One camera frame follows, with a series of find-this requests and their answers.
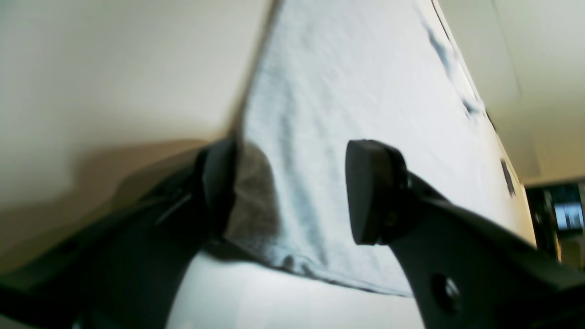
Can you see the grey T-shirt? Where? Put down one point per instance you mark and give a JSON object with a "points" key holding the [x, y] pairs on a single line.
{"points": [[337, 70]]}

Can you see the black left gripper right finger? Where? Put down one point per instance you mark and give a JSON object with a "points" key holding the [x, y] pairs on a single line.
{"points": [[465, 271]]}

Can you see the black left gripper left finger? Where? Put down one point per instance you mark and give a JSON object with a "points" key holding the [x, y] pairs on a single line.
{"points": [[124, 271]]}

